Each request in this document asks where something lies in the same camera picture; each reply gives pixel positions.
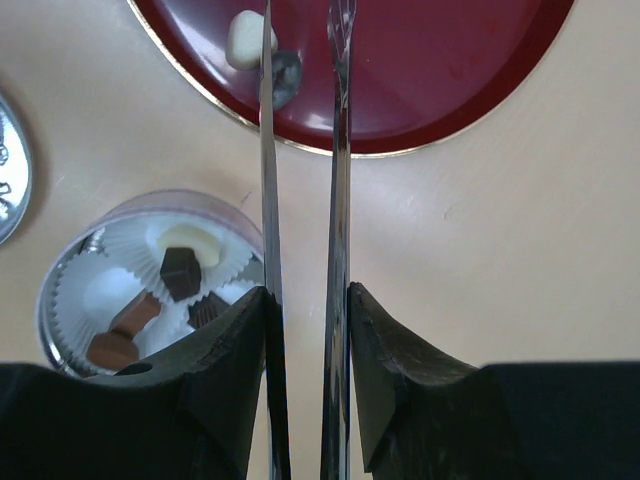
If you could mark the red round tray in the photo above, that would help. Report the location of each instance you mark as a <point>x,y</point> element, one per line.
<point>421,70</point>

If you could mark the brown oval chocolate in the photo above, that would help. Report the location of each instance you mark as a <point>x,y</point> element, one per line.
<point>112,350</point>

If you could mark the striped brown bar chocolate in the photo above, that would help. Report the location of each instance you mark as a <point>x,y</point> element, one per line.
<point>133,318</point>

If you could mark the white paper cup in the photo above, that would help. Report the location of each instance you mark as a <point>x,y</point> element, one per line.
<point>234,290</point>
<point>133,244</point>
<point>89,292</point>

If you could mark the white strawberry chocolate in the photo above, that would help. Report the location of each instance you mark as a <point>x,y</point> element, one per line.
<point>245,40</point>

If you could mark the dark brown chocolate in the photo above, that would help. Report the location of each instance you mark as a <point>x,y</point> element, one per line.
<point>181,273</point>

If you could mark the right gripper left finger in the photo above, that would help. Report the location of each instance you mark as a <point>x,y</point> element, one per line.
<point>186,412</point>

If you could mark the round silver tin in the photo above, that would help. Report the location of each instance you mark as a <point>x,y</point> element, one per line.
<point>175,201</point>

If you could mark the silver metal tongs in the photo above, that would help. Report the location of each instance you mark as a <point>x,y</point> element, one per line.
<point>306,203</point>

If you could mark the white oval chocolate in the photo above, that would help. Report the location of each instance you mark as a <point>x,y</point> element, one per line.
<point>206,247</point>

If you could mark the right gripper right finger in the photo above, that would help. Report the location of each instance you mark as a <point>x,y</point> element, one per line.
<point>424,414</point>

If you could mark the silver tin lid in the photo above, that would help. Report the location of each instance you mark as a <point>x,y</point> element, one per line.
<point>16,170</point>

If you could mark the dark square chocolate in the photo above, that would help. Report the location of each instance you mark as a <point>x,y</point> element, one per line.
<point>206,310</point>

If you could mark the dark round chocolate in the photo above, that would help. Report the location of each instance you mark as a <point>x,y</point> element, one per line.
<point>286,77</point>

